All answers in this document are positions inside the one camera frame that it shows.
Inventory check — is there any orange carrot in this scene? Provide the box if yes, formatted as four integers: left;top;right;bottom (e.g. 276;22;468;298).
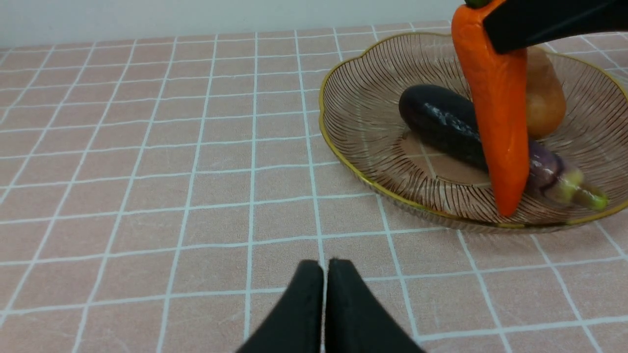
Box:
451;0;529;217

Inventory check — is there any dark purple eggplant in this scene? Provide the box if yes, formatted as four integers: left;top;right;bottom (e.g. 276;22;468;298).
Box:
398;84;608;211

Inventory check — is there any ribbed glass bowl gold rim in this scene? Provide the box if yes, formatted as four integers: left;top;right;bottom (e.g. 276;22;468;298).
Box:
319;31;627;234

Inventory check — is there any brown potato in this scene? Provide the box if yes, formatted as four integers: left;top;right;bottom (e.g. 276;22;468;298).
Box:
526;47;567;139

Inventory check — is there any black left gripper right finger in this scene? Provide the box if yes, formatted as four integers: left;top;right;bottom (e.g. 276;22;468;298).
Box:
325;258;424;353

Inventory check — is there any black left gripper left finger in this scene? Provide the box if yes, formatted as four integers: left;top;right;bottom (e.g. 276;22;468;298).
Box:
237;260;324;353

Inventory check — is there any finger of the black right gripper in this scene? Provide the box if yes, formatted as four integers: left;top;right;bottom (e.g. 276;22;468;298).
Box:
484;0;628;54

